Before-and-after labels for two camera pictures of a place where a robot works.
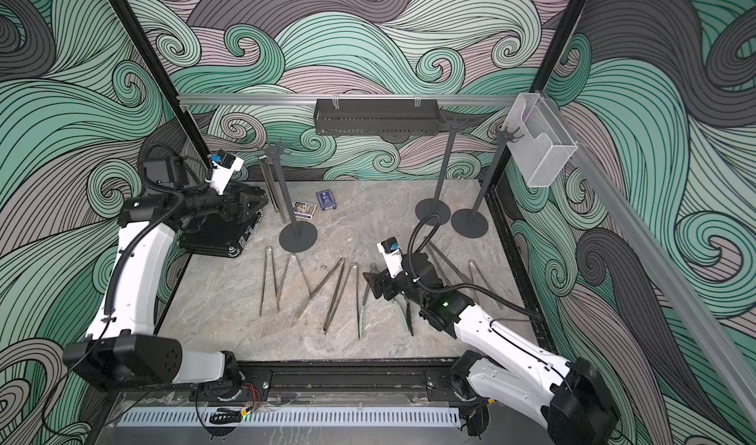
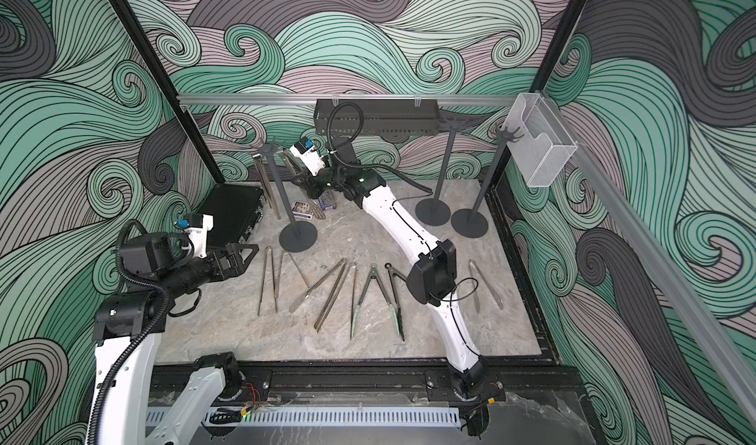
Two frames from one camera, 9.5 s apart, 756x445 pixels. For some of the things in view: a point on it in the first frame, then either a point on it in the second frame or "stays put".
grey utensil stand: x=298 y=236 stays put
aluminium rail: x=348 y=97 stays put
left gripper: x=230 y=214 -> x=235 y=268
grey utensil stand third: x=472 y=222 stays put
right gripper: x=378 y=282 -> x=313 y=184
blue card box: x=326 y=200 stays put
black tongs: x=409 y=317 -> x=392 y=272
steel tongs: x=267 y=249 stays put
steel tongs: x=460 y=275 -> x=294 y=164
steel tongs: x=471 y=262 stays put
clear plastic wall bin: x=538 y=139 stays put
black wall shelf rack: x=377 y=116 stays put
